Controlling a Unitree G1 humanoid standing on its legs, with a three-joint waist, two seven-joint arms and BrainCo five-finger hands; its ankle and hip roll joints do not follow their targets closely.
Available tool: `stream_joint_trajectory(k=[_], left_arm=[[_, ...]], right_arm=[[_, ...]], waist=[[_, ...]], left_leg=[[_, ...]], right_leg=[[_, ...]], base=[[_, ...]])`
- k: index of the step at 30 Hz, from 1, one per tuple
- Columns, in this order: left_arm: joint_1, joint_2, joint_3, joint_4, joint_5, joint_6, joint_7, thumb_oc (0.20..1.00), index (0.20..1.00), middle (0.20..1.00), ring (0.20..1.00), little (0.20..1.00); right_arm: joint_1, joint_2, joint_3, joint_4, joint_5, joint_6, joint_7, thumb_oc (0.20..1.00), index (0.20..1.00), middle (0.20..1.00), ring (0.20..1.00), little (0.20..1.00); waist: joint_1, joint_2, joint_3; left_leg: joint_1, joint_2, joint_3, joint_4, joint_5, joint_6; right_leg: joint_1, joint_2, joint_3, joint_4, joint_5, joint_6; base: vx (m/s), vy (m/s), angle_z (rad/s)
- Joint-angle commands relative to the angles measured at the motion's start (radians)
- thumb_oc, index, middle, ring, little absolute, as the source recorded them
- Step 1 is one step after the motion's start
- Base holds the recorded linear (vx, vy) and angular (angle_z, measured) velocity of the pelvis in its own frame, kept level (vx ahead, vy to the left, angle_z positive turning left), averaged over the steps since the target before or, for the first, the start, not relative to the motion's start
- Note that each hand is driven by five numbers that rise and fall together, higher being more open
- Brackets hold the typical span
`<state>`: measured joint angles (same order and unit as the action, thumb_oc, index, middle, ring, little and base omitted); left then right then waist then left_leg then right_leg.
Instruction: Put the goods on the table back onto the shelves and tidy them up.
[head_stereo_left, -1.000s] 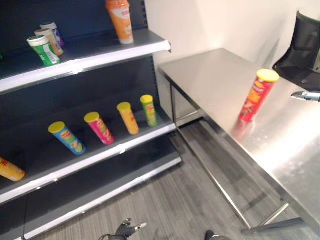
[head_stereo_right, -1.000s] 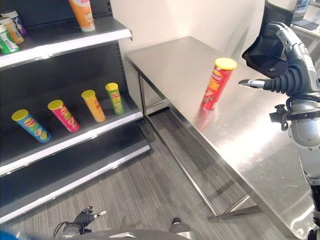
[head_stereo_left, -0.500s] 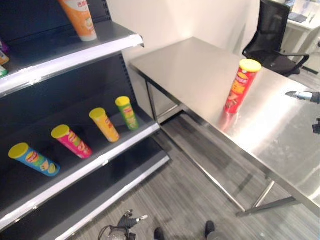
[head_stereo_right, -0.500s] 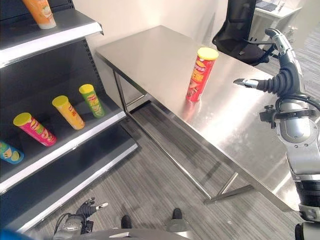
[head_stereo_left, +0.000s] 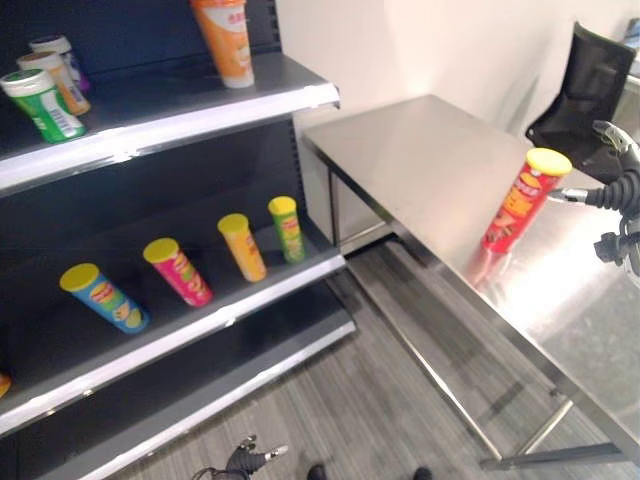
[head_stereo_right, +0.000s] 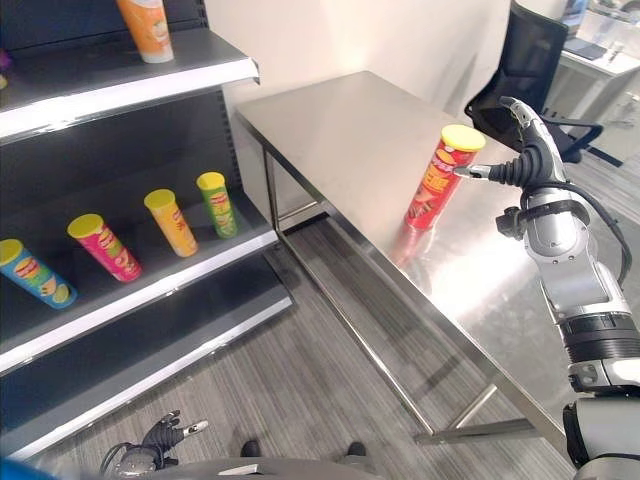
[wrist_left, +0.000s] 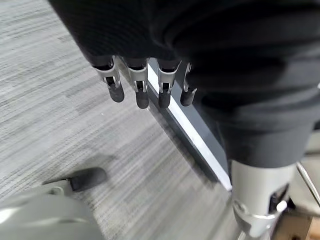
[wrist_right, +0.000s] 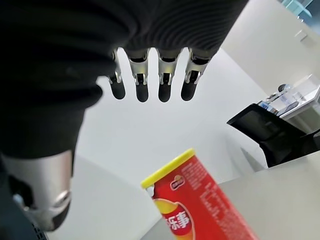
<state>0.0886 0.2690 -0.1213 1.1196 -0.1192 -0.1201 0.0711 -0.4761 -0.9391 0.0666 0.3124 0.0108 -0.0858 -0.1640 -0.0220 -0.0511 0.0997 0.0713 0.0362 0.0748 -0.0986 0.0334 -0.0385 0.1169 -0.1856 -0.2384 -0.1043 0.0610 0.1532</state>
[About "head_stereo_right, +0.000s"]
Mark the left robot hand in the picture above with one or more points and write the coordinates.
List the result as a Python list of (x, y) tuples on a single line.
[(162, 435)]

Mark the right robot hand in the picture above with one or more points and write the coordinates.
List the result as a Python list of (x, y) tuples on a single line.
[(537, 160)]

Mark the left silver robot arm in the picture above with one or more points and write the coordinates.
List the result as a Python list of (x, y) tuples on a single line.
[(131, 462)]

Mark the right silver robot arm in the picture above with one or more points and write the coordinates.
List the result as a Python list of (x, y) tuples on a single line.
[(575, 280)]

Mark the black office chair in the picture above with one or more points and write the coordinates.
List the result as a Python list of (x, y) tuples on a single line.
[(530, 75)]

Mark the dark robot foot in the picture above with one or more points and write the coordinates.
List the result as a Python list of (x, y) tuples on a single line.
[(356, 448), (250, 448)]

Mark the red chips can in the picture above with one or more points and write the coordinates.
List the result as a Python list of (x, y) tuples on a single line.
[(440, 180)]

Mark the white desk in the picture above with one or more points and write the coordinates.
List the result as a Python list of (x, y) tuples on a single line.
[(600, 55)]

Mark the robot body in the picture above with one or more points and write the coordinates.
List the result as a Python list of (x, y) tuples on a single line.
[(280, 470)]

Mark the stainless steel table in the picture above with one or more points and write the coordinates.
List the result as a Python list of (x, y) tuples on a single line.
[(400, 200)]

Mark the pink chips can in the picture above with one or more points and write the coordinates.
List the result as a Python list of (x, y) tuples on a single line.
[(106, 248)]

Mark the blue chips can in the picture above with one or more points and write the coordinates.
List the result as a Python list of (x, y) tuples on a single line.
[(37, 275)]

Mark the yellow chips can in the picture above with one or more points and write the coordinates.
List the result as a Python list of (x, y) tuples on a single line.
[(172, 224)]

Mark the dark grey shop shelf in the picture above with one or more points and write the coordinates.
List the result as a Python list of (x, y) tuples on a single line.
[(125, 210)]

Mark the green chips can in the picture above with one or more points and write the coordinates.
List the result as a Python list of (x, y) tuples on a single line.
[(218, 205)]

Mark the purple packaged item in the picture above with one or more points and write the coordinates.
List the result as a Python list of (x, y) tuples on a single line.
[(4, 70)]

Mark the orange chips can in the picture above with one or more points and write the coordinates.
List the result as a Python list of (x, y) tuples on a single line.
[(148, 30)]

